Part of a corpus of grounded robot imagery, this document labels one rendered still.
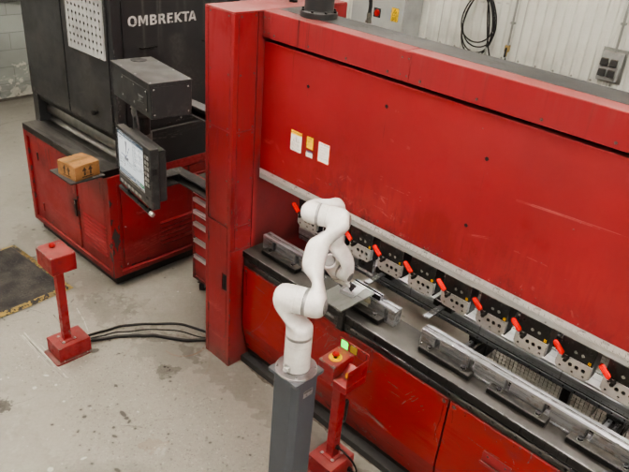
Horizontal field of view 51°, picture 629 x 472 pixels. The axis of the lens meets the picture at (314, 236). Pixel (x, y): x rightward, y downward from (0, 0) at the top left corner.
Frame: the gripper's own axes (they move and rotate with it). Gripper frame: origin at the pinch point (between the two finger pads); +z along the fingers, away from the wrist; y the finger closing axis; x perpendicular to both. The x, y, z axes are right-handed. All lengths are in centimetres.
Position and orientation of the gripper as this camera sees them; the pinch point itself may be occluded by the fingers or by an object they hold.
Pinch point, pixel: (346, 286)
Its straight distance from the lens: 345.9
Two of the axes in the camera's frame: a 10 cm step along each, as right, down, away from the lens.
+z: 3.1, 4.5, 8.4
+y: -8.1, -3.4, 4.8
